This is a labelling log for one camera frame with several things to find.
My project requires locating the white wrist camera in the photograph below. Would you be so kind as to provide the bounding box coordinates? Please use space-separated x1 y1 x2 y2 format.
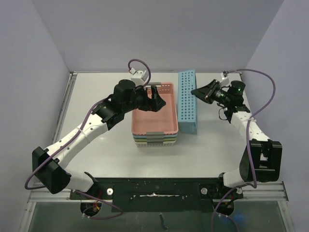
129 68 149 86
219 71 230 87

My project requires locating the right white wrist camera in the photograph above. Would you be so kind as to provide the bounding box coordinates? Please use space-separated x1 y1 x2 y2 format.
219 71 230 87

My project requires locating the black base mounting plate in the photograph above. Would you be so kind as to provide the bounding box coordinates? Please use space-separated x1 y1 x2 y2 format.
70 173 244 217

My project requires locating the green plastic basket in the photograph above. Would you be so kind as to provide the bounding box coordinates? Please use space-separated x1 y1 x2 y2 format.
133 137 177 142

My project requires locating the aluminium frame rail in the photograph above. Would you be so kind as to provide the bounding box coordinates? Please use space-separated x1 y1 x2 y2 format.
239 181 289 202

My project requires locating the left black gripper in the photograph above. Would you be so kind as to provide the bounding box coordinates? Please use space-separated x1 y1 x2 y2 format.
123 84 165 113

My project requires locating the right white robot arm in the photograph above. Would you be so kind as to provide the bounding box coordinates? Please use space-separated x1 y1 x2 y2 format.
191 80 282 198

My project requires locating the blue plastic basket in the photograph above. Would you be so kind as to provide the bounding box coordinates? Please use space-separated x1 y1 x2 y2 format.
132 133 178 140
177 69 197 134

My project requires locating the pink plastic basket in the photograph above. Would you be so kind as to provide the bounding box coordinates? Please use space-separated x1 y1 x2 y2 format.
131 82 179 135

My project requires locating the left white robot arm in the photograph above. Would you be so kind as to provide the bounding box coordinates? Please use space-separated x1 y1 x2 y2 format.
32 79 166 199

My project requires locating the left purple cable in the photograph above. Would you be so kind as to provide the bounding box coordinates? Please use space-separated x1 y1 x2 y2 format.
24 59 152 190

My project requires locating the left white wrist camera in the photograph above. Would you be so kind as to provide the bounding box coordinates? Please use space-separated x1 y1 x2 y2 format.
129 68 149 86

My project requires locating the white plastic basket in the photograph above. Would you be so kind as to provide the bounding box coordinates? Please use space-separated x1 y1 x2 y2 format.
135 141 176 147

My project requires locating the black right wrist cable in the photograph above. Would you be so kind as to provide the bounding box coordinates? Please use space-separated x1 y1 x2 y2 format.
218 103 232 121

